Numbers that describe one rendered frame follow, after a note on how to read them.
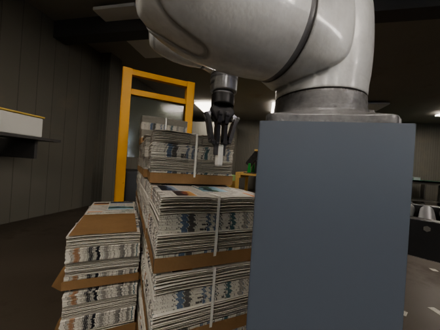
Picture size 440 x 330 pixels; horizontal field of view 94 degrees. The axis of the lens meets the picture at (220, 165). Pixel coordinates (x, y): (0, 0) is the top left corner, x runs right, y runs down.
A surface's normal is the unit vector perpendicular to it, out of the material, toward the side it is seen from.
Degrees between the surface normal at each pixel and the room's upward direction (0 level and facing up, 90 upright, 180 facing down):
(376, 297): 90
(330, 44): 108
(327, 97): 84
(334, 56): 114
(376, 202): 90
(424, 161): 90
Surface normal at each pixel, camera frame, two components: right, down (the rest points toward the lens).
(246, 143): -0.21, -0.01
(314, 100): -0.46, -0.13
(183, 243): 0.41, 0.04
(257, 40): 0.24, 0.76
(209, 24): 0.01, 0.83
